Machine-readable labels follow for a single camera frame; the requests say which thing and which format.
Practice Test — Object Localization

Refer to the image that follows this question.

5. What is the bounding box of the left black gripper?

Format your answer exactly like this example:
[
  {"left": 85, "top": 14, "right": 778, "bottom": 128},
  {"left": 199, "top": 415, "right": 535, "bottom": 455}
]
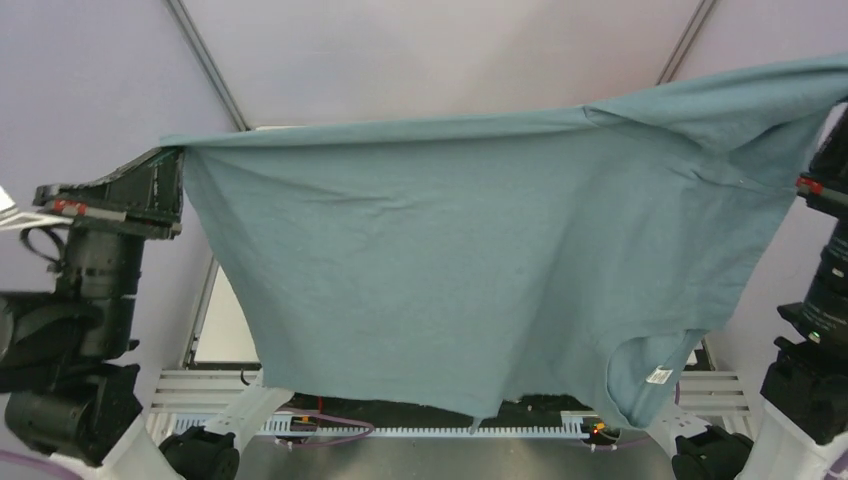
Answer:
[{"left": 38, "top": 132, "right": 189, "bottom": 346}]

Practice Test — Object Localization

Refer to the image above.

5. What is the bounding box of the grey-blue t shirt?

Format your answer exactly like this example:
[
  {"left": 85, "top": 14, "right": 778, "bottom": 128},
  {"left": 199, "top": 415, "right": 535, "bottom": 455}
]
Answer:
[{"left": 165, "top": 54, "right": 847, "bottom": 428}]

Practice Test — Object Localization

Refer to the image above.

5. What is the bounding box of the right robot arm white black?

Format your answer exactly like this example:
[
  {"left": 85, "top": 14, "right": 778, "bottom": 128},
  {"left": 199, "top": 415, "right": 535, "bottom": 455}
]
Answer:
[{"left": 648, "top": 116, "right": 847, "bottom": 479}]

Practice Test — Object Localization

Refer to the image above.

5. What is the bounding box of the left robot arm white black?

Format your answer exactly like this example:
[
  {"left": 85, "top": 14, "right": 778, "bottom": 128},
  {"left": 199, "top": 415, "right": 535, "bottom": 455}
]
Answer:
[{"left": 1, "top": 146, "right": 314, "bottom": 479}]

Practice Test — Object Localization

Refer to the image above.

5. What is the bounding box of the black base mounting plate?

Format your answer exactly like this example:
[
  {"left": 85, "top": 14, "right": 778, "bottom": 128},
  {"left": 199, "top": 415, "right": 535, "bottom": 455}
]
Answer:
[{"left": 287, "top": 393, "right": 592, "bottom": 428}]

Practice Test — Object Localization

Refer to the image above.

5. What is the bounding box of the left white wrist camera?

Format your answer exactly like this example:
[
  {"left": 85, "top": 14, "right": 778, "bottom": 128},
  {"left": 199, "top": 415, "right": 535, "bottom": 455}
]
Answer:
[{"left": 1, "top": 188, "right": 72, "bottom": 232}]

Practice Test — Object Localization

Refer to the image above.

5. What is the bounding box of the left aluminium frame post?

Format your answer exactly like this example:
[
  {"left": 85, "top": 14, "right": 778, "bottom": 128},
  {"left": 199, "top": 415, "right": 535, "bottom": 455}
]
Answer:
[{"left": 164, "top": 0, "right": 251, "bottom": 131}]

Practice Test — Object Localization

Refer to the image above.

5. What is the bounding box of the aluminium frame post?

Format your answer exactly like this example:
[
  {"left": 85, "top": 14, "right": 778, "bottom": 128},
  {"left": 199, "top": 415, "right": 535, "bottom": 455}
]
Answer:
[
  {"left": 164, "top": 0, "right": 251, "bottom": 131},
  {"left": 656, "top": 0, "right": 718, "bottom": 85}
]

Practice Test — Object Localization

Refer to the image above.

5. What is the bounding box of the right aluminium frame post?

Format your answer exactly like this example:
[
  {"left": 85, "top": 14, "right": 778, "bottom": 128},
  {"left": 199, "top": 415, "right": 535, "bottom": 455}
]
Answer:
[{"left": 656, "top": 0, "right": 718, "bottom": 85}]

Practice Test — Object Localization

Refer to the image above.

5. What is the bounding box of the white slotted cable duct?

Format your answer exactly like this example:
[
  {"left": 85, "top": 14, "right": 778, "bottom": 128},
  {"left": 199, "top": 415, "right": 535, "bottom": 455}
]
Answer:
[{"left": 173, "top": 411, "right": 623, "bottom": 440}]

